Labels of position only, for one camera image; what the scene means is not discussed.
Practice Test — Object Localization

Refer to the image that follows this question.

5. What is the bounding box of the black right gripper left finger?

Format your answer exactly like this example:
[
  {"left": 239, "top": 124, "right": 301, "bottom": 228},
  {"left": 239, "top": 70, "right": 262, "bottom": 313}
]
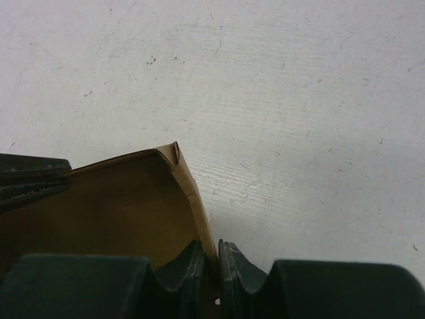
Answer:
[{"left": 1, "top": 241, "right": 205, "bottom": 318}]

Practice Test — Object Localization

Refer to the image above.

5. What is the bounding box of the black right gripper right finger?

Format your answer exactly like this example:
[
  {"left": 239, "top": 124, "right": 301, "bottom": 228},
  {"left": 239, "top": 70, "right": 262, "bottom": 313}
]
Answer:
[{"left": 218, "top": 241, "right": 424, "bottom": 318}]

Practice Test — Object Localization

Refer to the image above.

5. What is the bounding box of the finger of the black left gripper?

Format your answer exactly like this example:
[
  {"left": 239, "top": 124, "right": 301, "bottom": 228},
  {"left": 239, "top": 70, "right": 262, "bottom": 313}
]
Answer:
[{"left": 1, "top": 154, "right": 71, "bottom": 209}]

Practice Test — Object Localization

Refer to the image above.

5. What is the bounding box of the brown paper box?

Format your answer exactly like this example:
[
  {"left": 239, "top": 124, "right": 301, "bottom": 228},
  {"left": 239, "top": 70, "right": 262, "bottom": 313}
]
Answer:
[{"left": 1, "top": 143, "right": 217, "bottom": 272}]

